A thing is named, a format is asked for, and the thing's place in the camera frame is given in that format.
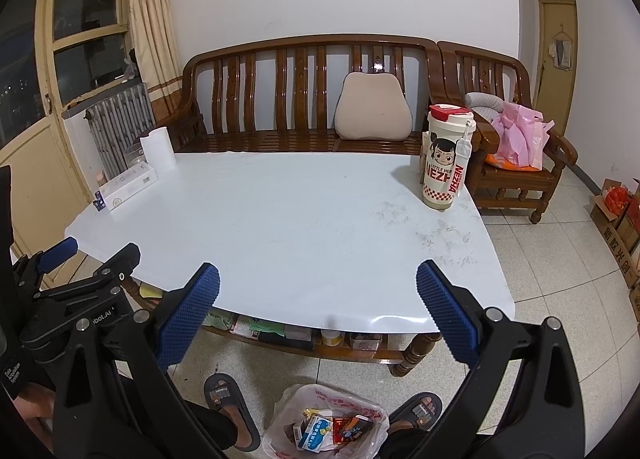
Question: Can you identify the yellow window frame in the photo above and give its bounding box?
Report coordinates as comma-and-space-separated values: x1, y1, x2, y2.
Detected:
0, 0, 136, 260

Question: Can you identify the blue white medicine box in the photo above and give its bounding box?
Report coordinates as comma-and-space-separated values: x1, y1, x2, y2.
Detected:
297, 414, 335, 455

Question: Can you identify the green packet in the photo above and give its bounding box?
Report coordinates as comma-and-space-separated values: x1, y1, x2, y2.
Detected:
202, 311, 236, 332

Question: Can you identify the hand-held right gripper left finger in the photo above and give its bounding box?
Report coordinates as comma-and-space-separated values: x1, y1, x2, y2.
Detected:
52, 262, 226, 459

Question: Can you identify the red plastic bag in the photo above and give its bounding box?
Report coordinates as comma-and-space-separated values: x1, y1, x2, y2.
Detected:
604, 186, 630, 216

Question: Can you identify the grey radiator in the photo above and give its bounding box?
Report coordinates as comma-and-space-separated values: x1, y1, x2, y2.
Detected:
85, 82, 156, 180

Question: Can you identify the person's right leg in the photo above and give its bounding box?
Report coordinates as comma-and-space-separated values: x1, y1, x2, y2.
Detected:
377, 396, 441, 459

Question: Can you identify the person's left leg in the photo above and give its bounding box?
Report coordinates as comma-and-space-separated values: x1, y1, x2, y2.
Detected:
185, 379, 253, 452

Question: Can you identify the yellow door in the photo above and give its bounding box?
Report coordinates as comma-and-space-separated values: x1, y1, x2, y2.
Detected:
536, 0, 578, 127

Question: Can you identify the white flat box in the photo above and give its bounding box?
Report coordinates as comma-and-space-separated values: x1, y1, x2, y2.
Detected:
96, 162, 158, 212

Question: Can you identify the printed cardboard box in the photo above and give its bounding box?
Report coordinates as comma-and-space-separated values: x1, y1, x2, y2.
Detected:
616, 209, 640, 290

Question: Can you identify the cartoon print tumbler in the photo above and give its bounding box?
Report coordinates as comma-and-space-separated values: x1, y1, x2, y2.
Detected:
420, 104, 476, 212

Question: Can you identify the small clear box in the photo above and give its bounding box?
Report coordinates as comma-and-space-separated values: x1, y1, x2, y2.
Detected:
350, 332, 383, 352

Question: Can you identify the grey pillow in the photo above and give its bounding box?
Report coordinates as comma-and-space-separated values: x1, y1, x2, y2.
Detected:
464, 92, 506, 115

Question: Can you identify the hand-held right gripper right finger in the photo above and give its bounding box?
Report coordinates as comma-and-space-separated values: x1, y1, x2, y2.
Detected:
416, 260, 586, 459

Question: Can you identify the beige back cushion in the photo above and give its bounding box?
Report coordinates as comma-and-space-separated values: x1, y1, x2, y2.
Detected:
334, 72, 413, 141

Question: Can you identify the white red-printed plastic bag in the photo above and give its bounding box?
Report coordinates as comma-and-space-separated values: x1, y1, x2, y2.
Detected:
261, 383, 391, 459

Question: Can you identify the white paper roll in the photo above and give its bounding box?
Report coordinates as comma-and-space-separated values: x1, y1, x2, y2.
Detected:
140, 128, 177, 172

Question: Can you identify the person's leg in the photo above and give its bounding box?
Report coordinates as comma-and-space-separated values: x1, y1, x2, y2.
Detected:
377, 396, 441, 459
185, 379, 253, 452

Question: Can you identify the orange plastic bag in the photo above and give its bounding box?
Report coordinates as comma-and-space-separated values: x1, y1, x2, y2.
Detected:
485, 154, 541, 172

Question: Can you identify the glass jar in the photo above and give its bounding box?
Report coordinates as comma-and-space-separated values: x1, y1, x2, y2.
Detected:
122, 144, 148, 172

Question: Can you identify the person's left hand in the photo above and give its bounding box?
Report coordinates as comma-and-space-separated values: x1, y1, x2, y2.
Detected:
12, 383, 56, 445

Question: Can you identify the beige curtain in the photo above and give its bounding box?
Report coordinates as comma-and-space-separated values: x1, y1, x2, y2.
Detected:
120, 0, 186, 125

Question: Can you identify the black slide sandal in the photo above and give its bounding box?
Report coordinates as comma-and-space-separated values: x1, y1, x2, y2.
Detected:
204, 373, 262, 451
389, 391, 444, 432

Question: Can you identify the clothes hanger with cloth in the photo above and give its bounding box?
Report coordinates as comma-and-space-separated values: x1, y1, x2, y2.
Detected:
547, 24, 573, 71

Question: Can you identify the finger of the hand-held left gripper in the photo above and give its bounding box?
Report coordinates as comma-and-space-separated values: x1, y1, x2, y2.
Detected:
12, 236, 79, 292
31, 242, 142, 303

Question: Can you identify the wooden sofa bench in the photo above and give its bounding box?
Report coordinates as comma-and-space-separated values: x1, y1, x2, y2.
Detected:
170, 34, 441, 154

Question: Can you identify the pink plastic bag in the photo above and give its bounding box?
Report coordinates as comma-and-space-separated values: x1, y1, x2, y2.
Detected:
491, 102, 557, 171

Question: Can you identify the black flat case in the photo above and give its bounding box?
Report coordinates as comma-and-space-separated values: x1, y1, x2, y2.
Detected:
260, 323, 321, 350

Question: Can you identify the open cardboard box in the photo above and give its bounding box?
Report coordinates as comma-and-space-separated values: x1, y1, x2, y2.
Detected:
589, 178, 628, 240

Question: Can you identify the wooden armchair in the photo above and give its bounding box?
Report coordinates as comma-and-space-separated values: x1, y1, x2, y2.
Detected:
437, 40, 578, 225

